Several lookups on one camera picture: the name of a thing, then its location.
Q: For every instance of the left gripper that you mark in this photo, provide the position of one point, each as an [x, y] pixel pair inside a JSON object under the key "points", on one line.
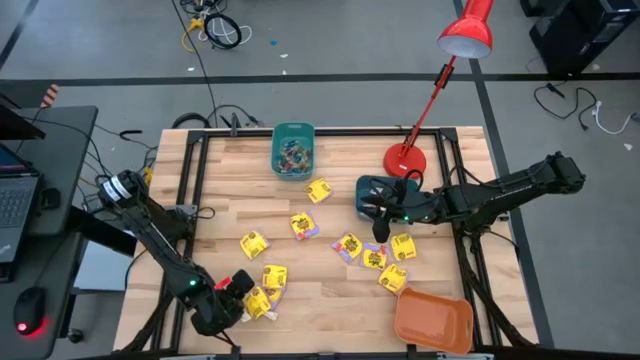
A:
{"points": [[215, 320]]}

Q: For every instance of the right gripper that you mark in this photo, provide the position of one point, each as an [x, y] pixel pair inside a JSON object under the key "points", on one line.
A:
{"points": [[425, 207]]}

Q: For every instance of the white Whoppers candy pack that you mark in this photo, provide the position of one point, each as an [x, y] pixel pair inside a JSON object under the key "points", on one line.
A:
{"points": [[271, 315], [245, 316]]}

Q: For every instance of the light teal plastic bin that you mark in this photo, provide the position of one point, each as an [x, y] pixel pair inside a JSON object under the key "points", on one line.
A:
{"points": [[280, 131]]}

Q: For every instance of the orange plastic bin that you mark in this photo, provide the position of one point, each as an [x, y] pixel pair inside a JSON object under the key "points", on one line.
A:
{"points": [[435, 322]]}

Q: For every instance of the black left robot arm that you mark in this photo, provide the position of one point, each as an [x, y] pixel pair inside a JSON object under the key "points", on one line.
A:
{"points": [[150, 230]]}

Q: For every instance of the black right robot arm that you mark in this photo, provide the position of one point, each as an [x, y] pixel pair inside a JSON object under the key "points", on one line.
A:
{"points": [[500, 192]]}

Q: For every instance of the dark teal plastic bin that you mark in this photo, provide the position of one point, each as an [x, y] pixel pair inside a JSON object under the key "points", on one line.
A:
{"points": [[364, 186]]}

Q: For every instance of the black table clamp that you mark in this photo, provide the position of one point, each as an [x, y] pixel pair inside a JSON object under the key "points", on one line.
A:
{"points": [[235, 351], [412, 351]]}

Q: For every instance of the grey box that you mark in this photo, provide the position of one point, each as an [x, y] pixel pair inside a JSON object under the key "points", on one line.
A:
{"points": [[105, 270]]}

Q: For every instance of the black caster wheel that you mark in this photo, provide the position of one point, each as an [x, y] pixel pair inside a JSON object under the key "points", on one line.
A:
{"points": [[76, 336]]}

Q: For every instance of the black power strip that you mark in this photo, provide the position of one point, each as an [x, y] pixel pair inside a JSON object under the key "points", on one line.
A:
{"points": [[92, 204]]}

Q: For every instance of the black computer mouse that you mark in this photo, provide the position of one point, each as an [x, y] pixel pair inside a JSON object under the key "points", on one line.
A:
{"points": [[29, 310]]}

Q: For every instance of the red desk lamp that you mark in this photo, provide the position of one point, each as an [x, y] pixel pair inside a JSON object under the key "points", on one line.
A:
{"points": [[467, 30]]}

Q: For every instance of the small black desk device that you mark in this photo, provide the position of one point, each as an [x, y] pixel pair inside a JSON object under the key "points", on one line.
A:
{"points": [[50, 198]]}

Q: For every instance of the dark desk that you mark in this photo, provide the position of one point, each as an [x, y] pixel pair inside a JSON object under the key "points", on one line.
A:
{"points": [[65, 150]]}

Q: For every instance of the grey laptop computer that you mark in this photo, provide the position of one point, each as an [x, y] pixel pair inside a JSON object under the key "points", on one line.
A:
{"points": [[15, 200]]}

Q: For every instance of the black computer tower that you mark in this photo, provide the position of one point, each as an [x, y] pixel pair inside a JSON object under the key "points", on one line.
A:
{"points": [[580, 35]]}

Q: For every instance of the black flat screen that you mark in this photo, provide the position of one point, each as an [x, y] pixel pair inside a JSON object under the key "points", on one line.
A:
{"points": [[15, 127]]}

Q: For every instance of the orange black striped marker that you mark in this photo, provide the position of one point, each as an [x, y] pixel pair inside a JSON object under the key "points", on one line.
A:
{"points": [[50, 95]]}

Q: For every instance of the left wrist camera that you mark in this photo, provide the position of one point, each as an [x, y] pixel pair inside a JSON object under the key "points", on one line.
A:
{"points": [[230, 302]]}

